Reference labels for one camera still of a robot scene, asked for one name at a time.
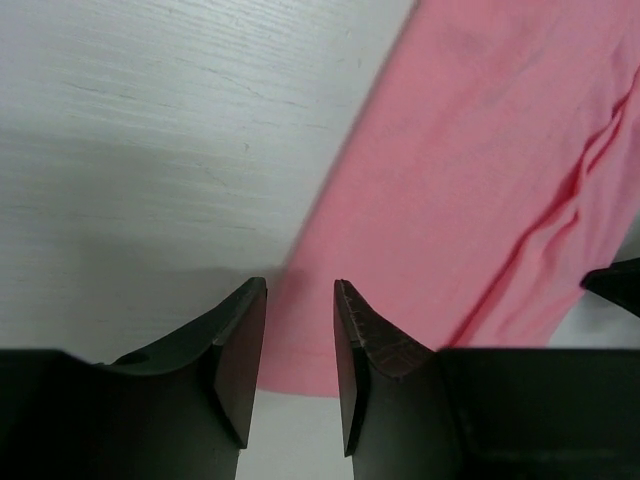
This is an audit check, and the pink t shirt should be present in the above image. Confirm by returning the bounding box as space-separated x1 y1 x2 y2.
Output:
259 1 639 396

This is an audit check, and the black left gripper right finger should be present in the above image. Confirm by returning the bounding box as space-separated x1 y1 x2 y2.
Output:
334 280 639 479

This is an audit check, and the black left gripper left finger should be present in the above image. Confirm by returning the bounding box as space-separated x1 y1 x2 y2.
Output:
1 277 267 479

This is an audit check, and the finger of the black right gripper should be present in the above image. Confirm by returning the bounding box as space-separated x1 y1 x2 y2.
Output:
581 258 640 317

